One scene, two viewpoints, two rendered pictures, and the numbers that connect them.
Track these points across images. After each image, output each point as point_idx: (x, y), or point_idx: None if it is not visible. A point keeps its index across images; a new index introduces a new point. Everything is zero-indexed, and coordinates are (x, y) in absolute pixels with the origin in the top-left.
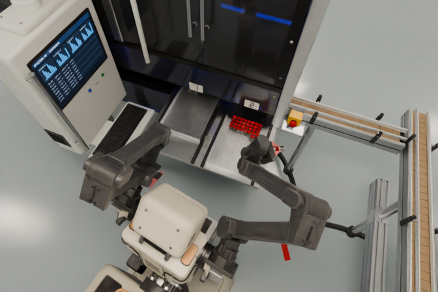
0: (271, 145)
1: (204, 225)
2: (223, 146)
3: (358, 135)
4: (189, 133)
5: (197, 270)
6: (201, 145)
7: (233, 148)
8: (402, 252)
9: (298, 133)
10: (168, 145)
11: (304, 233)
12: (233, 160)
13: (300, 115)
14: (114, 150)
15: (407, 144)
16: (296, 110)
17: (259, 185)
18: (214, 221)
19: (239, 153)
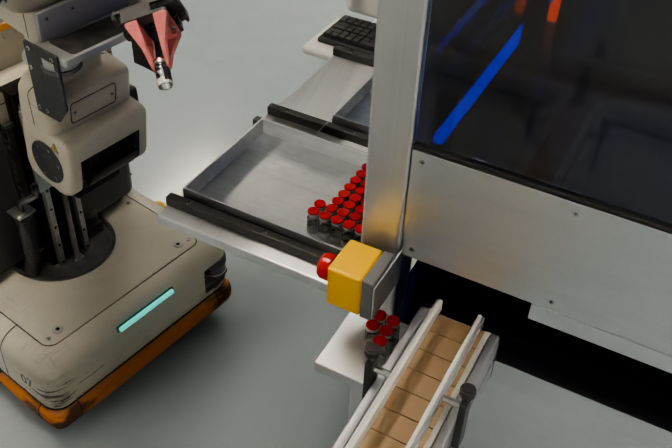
0: (152, 10)
1: (72, 46)
2: (308, 166)
3: None
4: (362, 115)
5: (44, 172)
6: (318, 122)
7: (297, 183)
8: None
9: (329, 351)
10: (332, 83)
11: None
12: (258, 179)
13: (348, 268)
14: (343, 35)
15: None
16: (375, 262)
17: (164, 216)
18: (71, 56)
19: (278, 193)
